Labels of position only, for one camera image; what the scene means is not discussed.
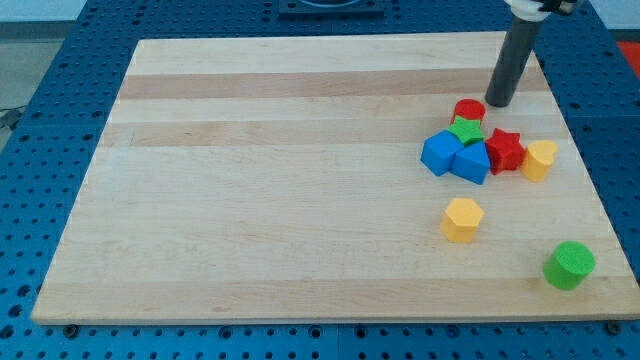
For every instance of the red circle block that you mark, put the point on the red circle block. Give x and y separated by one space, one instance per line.
469 109

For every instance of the green circle block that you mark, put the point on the green circle block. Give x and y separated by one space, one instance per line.
569 264

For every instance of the wooden board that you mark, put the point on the wooden board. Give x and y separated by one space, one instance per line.
279 180

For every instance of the blue cube block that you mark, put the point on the blue cube block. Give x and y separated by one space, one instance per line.
439 151

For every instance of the yellow hexagon block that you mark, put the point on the yellow hexagon block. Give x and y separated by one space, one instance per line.
461 220

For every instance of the blue triangle block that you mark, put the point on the blue triangle block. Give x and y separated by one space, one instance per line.
472 163

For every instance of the green star block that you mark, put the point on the green star block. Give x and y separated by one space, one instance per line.
467 131

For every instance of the red star block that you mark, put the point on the red star block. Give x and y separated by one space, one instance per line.
505 151

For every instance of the yellow heart block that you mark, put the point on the yellow heart block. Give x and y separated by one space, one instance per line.
538 160

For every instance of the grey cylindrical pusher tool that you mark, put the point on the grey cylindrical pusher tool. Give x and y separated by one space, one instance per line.
513 57

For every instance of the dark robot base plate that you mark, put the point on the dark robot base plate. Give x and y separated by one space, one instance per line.
316 8

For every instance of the white tool mount collar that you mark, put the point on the white tool mount collar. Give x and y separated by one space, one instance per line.
539 10

